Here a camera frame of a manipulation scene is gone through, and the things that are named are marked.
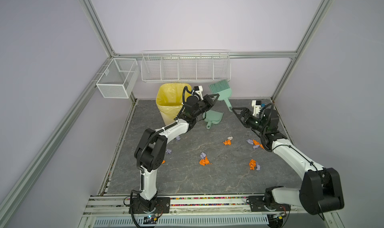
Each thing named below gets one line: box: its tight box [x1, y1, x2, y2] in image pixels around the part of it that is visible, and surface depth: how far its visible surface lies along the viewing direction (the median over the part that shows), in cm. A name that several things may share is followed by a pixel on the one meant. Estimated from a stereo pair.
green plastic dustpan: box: [202, 109, 224, 129], surface depth 107 cm
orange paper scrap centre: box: [199, 156, 212, 166], surface depth 89 cm
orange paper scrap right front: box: [249, 159, 257, 170], surface depth 87 cm
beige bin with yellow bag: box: [156, 83, 192, 126], surface depth 96 cm
